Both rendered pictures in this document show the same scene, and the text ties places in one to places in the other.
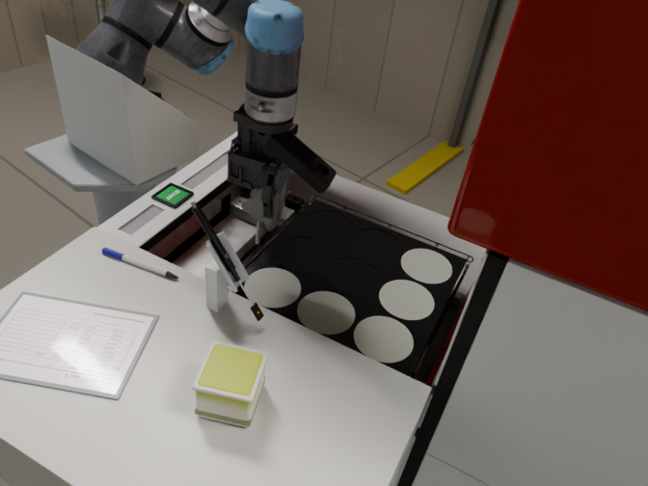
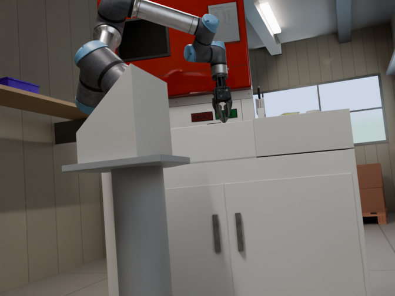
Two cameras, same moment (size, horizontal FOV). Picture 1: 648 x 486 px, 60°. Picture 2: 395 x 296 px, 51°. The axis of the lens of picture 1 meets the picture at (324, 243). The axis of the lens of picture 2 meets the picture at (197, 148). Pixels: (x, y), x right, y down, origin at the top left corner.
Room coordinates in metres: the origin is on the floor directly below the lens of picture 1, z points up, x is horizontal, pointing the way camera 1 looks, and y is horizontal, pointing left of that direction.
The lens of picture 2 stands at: (1.31, 1.84, 0.72)
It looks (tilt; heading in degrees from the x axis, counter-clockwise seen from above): 5 degrees up; 256
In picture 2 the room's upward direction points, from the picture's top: 5 degrees counter-clockwise
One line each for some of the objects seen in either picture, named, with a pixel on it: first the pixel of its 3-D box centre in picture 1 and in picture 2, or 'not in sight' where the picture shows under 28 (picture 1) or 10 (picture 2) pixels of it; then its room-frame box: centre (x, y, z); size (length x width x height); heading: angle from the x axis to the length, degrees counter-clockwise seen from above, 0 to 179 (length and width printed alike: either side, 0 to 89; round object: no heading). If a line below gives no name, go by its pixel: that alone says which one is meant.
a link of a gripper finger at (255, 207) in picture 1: (258, 209); (227, 111); (0.73, 0.11, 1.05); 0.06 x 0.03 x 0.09; 77
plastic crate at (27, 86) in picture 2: not in sight; (13, 90); (1.90, -1.51, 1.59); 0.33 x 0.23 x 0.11; 56
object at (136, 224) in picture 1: (213, 195); (184, 146); (0.97, 0.25, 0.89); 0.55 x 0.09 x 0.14; 158
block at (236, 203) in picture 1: (250, 210); not in sight; (0.92, 0.16, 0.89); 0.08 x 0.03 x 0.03; 68
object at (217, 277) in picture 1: (226, 277); (260, 113); (0.58, 0.13, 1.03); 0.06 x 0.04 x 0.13; 68
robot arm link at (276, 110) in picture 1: (269, 102); (220, 71); (0.75, 0.11, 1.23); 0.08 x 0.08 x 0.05
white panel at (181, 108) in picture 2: (515, 215); (180, 134); (0.86, -0.34, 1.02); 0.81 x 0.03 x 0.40; 158
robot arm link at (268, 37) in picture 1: (273, 47); (217, 54); (0.76, 0.11, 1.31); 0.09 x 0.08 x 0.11; 13
